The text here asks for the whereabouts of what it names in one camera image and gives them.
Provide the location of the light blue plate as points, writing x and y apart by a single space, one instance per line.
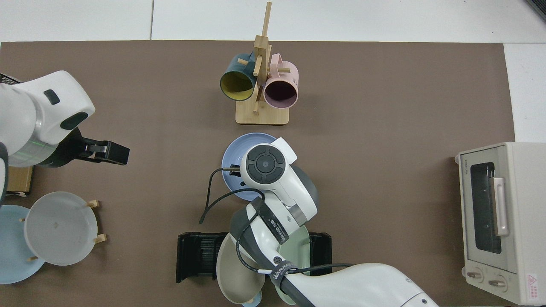
13 251

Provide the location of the wooden cup stand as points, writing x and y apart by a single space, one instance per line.
262 115

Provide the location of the green plate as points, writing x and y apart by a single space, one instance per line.
301 249

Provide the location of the grey plate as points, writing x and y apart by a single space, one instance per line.
59 228

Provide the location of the dark blue cup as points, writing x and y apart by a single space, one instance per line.
236 83

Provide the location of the brown table cloth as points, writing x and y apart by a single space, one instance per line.
384 128

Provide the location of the black dish rack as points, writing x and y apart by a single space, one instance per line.
196 256

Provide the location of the small blue round thing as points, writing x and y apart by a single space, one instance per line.
251 303

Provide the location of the beige plate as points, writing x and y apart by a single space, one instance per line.
232 277

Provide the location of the pale toaster oven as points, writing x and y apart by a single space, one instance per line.
520 179

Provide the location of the wooden plate stand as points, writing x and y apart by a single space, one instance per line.
94 204

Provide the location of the pink cup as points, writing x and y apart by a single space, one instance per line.
281 91

